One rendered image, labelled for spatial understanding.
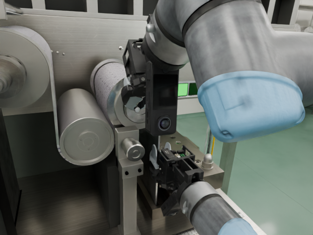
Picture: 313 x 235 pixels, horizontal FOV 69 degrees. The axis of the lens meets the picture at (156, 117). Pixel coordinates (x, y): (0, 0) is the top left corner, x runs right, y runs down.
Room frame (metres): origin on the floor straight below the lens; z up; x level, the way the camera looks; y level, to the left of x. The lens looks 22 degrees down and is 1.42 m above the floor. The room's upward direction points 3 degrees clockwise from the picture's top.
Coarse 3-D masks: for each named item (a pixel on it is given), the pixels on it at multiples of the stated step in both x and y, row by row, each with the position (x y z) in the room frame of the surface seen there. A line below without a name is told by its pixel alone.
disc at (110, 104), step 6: (120, 84) 0.49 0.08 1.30; (114, 90) 0.48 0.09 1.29; (120, 90) 0.49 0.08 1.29; (114, 96) 0.48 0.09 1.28; (108, 102) 0.47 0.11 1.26; (114, 102) 0.48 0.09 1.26; (108, 108) 0.47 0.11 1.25; (114, 108) 0.48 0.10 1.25; (108, 114) 0.48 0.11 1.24; (114, 114) 0.48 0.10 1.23; (114, 120) 0.48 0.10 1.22; (120, 126) 0.49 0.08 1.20
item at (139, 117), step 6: (138, 102) 0.48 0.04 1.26; (126, 108) 0.47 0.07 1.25; (144, 108) 0.49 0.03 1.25; (126, 114) 0.47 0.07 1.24; (132, 114) 0.48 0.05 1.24; (138, 114) 0.49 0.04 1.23; (144, 114) 0.49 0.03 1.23; (132, 120) 0.48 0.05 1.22; (138, 120) 0.48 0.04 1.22; (144, 120) 0.49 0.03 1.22
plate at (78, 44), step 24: (0, 24) 0.68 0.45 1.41; (24, 24) 0.70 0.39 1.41; (48, 24) 0.73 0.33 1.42; (72, 24) 0.76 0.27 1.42; (96, 24) 0.79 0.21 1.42; (120, 24) 0.82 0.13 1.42; (144, 24) 0.86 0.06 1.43; (72, 48) 0.76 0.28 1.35; (96, 48) 0.79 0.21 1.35; (120, 48) 0.81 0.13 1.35; (72, 72) 0.75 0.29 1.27; (192, 72) 0.94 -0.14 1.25; (48, 96) 0.72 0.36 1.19
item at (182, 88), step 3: (180, 84) 0.91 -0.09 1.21; (183, 84) 0.92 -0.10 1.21; (186, 84) 0.93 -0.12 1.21; (180, 87) 0.91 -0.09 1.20; (183, 87) 0.92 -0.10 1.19; (186, 87) 0.93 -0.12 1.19; (180, 90) 0.91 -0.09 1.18; (183, 90) 0.92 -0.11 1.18; (186, 90) 0.93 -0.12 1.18; (180, 93) 0.92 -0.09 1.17; (183, 93) 0.92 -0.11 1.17; (186, 93) 0.93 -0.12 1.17
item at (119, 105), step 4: (120, 92) 0.48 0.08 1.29; (120, 96) 0.48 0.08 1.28; (116, 100) 0.47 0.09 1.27; (120, 100) 0.48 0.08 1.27; (116, 104) 0.47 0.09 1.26; (120, 104) 0.48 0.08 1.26; (116, 108) 0.47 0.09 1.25; (120, 108) 0.48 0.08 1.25; (116, 112) 0.47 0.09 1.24; (120, 112) 0.48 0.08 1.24; (116, 116) 0.47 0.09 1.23; (120, 116) 0.48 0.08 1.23; (124, 116) 0.48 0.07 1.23; (120, 120) 0.48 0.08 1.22; (124, 120) 0.48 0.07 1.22; (128, 120) 0.48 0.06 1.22; (124, 124) 0.48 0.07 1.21; (128, 124) 0.48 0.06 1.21; (132, 124) 0.49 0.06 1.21; (136, 124) 0.49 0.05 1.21; (140, 124) 0.50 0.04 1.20; (144, 124) 0.50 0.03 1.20; (140, 128) 0.50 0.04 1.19
